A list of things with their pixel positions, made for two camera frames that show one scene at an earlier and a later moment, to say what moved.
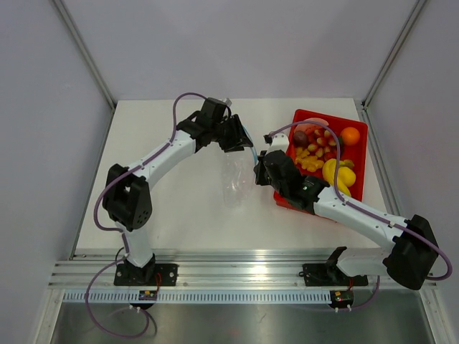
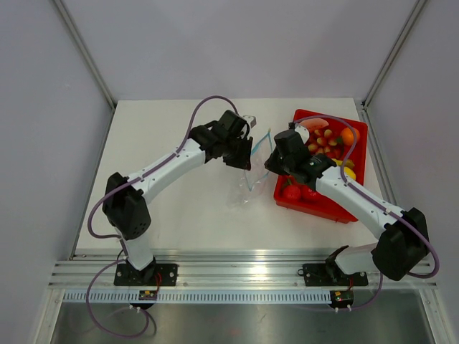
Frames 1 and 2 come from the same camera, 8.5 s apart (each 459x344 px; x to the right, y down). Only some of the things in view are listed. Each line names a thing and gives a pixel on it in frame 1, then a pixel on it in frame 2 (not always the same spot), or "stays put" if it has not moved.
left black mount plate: (150, 275) stays put
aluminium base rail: (207, 269) stays put
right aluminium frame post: (393, 51) stays put
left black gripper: (239, 140) to (244, 160)
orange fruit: (350, 135) stays put
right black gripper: (259, 168) to (272, 165)
